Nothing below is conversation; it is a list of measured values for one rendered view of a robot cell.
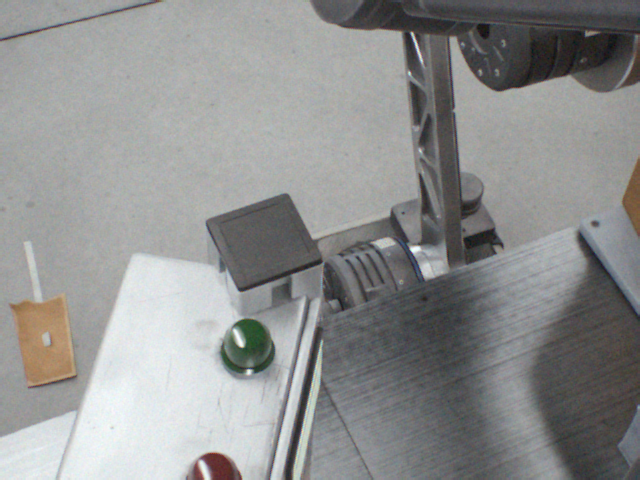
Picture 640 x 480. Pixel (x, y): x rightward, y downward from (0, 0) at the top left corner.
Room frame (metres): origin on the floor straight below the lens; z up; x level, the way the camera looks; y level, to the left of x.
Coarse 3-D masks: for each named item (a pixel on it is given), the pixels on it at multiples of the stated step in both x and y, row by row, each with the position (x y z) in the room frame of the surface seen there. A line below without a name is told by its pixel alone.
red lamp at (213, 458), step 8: (200, 456) 0.23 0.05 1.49; (208, 456) 0.23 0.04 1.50; (216, 456) 0.23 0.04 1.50; (224, 456) 0.23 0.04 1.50; (192, 464) 0.23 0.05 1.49; (200, 464) 0.23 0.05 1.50; (208, 464) 0.23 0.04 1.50; (216, 464) 0.23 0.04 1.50; (224, 464) 0.23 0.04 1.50; (232, 464) 0.23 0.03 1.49; (192, 472) 0.22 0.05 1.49; (200, 472) 0.22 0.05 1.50; (208, 472) 0.22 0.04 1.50; (216, 472) 0.22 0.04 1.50; (224, 472) 0.22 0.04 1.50; (232, 472) 0.22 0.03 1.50
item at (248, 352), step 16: (240, 320) 0.30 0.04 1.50; (256, 320) 0.30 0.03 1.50; (224, 336) 0.29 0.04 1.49; (240, 336) 0.29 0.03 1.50; (256, 336) 0.29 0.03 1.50; (224, 352) 0.29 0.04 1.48; (240, 352) 0.28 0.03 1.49; (256, 352) 0.29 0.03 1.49; (272, 352) 0.29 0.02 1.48; (240, 368) 0.28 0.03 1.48; (256, 368) 0.28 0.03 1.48
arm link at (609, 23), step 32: (320, 0) 0.59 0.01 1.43; (352, 0) 0.57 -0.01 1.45; (384, 0) 0.57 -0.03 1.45; (416, 0) 0.55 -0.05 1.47; (448, 0) 0.54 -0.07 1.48; (480, 0) 0.53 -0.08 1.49; (512, 0) 0.51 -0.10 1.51; (544, 0) 0.50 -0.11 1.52; (576, 0) 0.48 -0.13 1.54; (608, 0) 0.47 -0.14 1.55; (448, 32) 0.60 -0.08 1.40; (608, 32) 0.48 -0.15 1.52
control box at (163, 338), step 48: (144, 288) 0.33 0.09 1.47; (192, 288) 0.33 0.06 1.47; (288, 288) 0.33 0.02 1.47; (144, 336) 0.30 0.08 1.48; (192, 336) 0.30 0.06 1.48; (288, 336) 0.31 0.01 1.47; (96, 384) 0.27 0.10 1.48; (144, 384) 0.27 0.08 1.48; (192, 384) 0.28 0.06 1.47; (240, 384) 0.28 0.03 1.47; (288, 384) 0.28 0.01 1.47; (96, 432) 0.25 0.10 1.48; (144, 432) 0.25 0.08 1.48; (192, 432) 0.25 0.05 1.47; (240, 432) 0.25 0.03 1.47; (288, 432) 0.26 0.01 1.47
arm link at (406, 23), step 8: (400, 8) 0.58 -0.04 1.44; (400, 16) 0.58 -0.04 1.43; (408, 16) 0.58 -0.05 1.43; (416, 16) 0.58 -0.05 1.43; (392, 24) 0.58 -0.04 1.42; (400, 24) 0.58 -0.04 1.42; (408, 24) 0.58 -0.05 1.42; (416, 24) 0.58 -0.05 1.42; (424, 24) 0.59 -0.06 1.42; (432, 24) 0.59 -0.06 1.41; (440, 24) 0.59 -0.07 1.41; (448, 24) 0.59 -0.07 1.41; (408, 32) 0.59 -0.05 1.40; (416, 32) 0.59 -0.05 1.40; (424, 32) 0.59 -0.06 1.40; (432, 32) 0.60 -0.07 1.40; (440, 32) 0.60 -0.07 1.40
